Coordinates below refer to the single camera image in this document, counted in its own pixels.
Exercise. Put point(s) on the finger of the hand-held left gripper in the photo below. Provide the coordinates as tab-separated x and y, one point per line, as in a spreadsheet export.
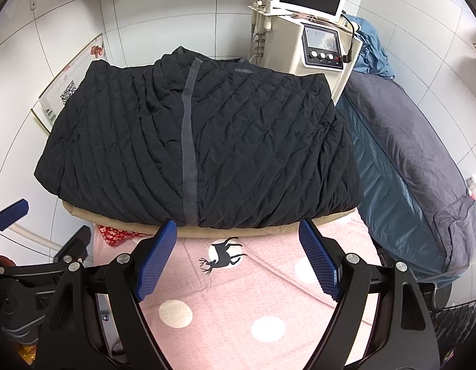
10	212
74	244

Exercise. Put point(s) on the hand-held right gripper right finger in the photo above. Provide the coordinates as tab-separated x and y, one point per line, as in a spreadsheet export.
320	262

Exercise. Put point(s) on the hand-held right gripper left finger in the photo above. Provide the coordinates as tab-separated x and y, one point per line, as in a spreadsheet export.
155	262

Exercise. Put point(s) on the black quilted jacket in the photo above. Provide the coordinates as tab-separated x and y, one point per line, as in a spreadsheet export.
261	142

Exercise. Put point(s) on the red floral cloth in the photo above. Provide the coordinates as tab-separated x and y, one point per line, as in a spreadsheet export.
114	235

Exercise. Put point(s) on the pink polka dot blanket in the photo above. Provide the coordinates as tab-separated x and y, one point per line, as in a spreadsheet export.
261	277

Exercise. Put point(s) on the beige pillow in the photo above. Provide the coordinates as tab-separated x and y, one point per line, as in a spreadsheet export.
261	229

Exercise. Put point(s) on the printed paper sheet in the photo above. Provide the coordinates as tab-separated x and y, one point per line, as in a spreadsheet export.
64	84

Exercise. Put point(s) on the white beauty machine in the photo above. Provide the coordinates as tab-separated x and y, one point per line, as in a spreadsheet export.
291	54

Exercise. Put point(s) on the blue crumpled cloth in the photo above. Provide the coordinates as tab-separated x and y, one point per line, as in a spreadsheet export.
370	50

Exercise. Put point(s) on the white wall socket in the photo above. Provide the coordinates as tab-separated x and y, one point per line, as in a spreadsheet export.
471	182

